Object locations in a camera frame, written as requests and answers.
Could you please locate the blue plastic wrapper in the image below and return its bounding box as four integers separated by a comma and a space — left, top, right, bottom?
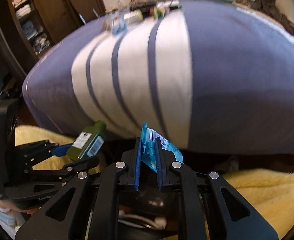
139, 121, 184, 173

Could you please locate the green bottle with label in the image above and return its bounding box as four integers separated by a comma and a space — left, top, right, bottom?
66, 120, 106, 161

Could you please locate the small colourful trash on bed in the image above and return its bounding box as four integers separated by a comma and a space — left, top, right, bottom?
100, 0, 181, 35

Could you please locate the person's left hand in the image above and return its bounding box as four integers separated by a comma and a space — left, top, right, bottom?
0, 202, 39, 228

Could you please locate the blue white striped bedsheet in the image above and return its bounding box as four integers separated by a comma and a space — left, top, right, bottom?
22, 0, 294, 154

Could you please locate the yellow fluffy blanket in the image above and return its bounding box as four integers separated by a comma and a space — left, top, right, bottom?
14, 125, 294, 239

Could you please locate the brown wooden wardrobe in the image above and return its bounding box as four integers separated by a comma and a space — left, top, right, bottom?
0, 0, 106, 81

